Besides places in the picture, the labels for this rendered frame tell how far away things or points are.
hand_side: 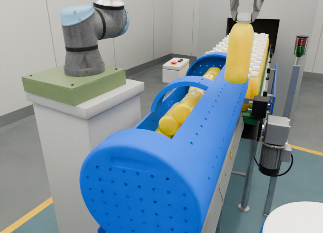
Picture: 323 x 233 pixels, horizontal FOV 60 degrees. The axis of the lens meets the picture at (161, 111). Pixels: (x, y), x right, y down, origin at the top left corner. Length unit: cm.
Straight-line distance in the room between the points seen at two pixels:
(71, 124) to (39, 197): 150
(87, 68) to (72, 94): 15
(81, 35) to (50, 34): 288
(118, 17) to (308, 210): 86
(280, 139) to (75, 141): 103
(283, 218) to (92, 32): 81
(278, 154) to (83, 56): 111
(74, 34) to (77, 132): 33
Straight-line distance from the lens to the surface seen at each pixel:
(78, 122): 99
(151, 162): 53
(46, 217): 228
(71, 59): 105
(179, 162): 53
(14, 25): 363
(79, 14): 102
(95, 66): 105
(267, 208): 222
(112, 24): 110
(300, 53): 172
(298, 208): 75
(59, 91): 98
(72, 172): 116
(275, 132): 157
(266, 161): 167
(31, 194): 252
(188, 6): 598
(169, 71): 158
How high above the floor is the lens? 150
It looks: 24 degrees down
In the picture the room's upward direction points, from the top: straight up
